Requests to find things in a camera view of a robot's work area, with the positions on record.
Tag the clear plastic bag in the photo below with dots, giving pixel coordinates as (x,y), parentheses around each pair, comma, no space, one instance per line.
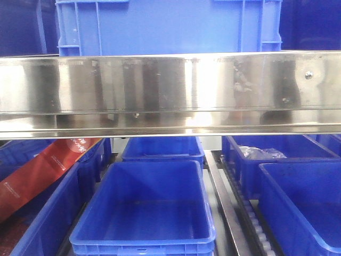
(257,153)

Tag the blue bin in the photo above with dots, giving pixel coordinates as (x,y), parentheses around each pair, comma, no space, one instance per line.
(300,202)
(246,171)
(156,149)
(40,226)
(147,208)

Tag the dark blue crate upper right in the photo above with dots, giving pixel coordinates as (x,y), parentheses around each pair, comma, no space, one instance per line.
(310,25)

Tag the red packaging bag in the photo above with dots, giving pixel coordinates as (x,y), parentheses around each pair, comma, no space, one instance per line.
(34,177)

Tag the blue bin right rear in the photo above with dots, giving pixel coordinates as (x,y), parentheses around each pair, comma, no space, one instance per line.
(246,171)

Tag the blue bin centre front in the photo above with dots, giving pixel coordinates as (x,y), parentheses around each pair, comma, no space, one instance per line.
(147,208)

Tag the blue bin right front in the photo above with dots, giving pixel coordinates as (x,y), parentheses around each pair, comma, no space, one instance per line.
(300,202)

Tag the steel roller track rail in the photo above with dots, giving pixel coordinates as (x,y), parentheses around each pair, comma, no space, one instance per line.
(240,227)

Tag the dark blue crate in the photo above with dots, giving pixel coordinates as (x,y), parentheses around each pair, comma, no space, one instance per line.
(310,25)
(28,28)

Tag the dark blue crate upper left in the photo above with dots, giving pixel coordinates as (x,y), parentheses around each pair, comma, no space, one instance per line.
(28,28)

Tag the large blue crate upper shelf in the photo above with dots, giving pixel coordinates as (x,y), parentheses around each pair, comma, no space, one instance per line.
(167,27)

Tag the stainless steel shelf beam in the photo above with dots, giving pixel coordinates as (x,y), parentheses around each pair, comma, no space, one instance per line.
(287,92)

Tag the blue bin left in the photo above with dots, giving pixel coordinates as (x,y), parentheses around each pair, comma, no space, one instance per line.
(40,226)

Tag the blue bin centre rear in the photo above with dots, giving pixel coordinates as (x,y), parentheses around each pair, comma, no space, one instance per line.
(156,149)

